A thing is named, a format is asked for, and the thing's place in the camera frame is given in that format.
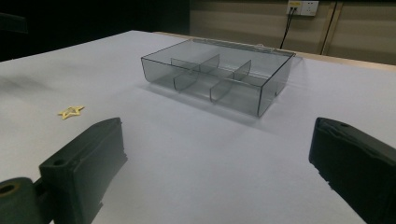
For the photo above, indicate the clear grey divided plastic box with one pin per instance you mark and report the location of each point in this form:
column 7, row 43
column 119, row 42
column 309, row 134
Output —
column 218, row 77

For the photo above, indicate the white wall socket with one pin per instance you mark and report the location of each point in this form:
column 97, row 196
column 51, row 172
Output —
column 302, row 7

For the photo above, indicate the gold star hair clip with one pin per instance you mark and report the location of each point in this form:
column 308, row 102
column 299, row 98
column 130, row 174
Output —
column 70, row 112

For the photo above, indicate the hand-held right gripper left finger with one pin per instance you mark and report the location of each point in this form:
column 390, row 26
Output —
column 84, row 168

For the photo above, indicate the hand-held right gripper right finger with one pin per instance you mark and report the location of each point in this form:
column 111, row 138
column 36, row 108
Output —
column 358, row 165

